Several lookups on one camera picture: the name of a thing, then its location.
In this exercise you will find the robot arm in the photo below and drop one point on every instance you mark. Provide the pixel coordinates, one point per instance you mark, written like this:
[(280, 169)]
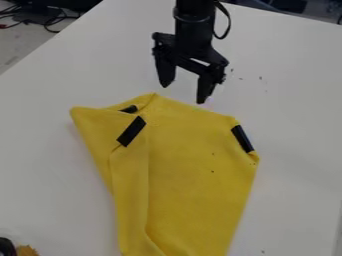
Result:
[(194, 13)]

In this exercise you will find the yellow cloth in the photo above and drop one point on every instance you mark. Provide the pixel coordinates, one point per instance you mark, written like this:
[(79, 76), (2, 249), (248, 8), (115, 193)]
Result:
[(178, 173)]

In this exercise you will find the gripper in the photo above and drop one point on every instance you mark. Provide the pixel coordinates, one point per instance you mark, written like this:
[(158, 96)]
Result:
[(191, 46)]

